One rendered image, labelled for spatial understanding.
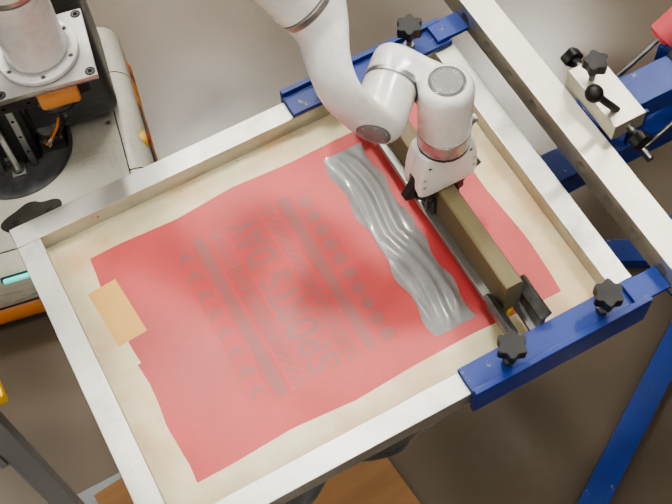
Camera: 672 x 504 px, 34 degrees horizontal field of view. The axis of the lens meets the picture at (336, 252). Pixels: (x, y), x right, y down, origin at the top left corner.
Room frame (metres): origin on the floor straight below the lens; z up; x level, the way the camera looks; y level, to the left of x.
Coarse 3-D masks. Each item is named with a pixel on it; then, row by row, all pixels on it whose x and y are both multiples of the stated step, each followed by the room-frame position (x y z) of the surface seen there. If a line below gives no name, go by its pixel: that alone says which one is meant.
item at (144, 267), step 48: (336, 144) 1.01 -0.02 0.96; (240, 192) 0.94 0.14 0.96; (288, 192) 0.93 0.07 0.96; (336, 192) 0.92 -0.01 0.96; (480, 192) 0.89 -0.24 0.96; (144, 240) 0.87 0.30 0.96; (192, 240) 0.86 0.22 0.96; (144, 288) 0.78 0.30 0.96; (144, 336) 0.70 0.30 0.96; (192, 336) 0.69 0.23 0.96
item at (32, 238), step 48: (480, 96) 1.05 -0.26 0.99; (240, 144) 1.01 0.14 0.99; (528, 144) 0.95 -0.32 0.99; (96, 192) 0.94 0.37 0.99; (144, 192) 0.94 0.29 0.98; (48, 240) 0.87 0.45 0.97; (576, 240) 0.77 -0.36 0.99; (48, 288) 0.78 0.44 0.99; (96, 384) 0.62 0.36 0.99; (384, 432) 0.50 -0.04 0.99; (144, 480) 0.47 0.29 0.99; (288, 480) 0.45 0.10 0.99
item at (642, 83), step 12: (660, 60) 1.05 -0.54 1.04; (636, 72) 1.03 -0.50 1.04; (648, 72) 1.03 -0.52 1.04; (660, 72) 1.03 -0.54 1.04; (624, 84) 1.01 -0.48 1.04; (636, 84) 1.01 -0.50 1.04; (648, 84) 1.01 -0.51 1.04; (660, 84) 1.01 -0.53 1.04; (636, 96) 0.99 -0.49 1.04; (648, 96) 0.99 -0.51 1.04; (660, 96) 0.99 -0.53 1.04; (648, 108) 0.98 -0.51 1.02; (660, 108) 0.99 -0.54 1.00
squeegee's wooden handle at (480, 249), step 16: (400, 144) 0.94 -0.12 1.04; (400, 160) 0.94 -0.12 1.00; (448, 192) 0.84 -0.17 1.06; (448, 208) 0.81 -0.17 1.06; (464, 208) 0.81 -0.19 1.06; (448, 224) 0.81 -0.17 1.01; (464, 224) 0.78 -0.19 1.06; (480, 224) 0.78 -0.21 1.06; (464, 240) 0.77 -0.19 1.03; (480, 240) 0.75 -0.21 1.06; (480, 256) 0.73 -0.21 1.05; (496, 256) 0.72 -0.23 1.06; (480, 272) 0.72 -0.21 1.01; (496, 272) 0.70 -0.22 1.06; (512, 272) 0.69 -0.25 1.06; (496, 288) 0.69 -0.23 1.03; (512, 288) 0.67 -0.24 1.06; (512, 304) 0.67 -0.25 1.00
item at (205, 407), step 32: (512, 224) 0.83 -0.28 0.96; (384, 256) 0.80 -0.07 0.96; (448, 256) 0.78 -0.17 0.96; (512, 256) 0.77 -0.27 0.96; (384, 288) 0.74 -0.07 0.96; (544, 288) 0.71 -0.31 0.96; (416, 320) 0.68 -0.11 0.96; (480, 320) 0.67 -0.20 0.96; (192, 352) 0.67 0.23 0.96; (224, 352) 0.66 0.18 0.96; (384, 352) 0.64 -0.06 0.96; (416, 352) 0.63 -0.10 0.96; (160, 384) 0.62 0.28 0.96; (192, 384) 0.62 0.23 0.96; (224, 384) 0.61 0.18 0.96; (320, 384) 0.60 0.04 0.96; (352, 384) 0.59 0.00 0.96; (192, 416) 0.57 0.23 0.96; (224, 416) 0.56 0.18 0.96; (256, 416) 0.56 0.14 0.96; (288, 416) 0.55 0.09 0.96; (192, 448) 0.52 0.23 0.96; (224, 448) 0.51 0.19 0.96; (256, 448) 0.51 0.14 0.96
